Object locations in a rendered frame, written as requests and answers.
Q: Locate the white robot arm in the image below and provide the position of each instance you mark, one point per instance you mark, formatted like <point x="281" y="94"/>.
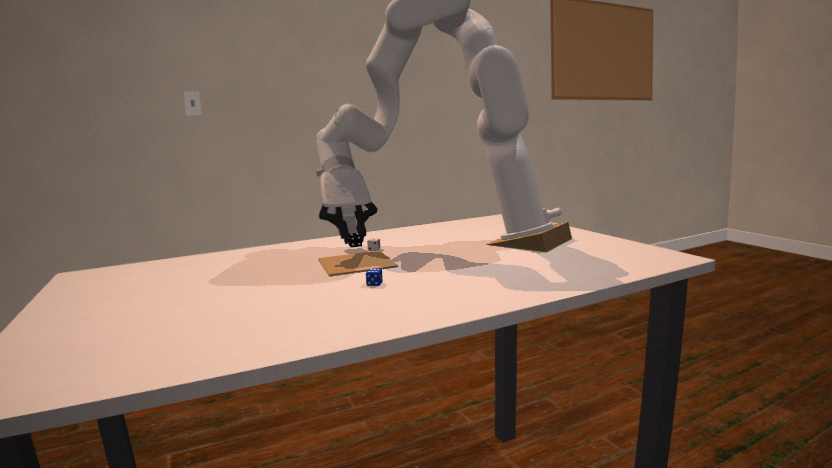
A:
<point x="494" y="76"/>

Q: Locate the brown mat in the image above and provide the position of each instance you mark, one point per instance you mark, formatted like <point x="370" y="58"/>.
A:
<point x="354" y="263"/>

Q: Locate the blue die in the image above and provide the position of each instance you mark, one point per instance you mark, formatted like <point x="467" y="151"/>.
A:
<point x="374" y="277"/>

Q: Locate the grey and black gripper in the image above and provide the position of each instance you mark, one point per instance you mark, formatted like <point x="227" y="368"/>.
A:
<point x="345" y="193"/>

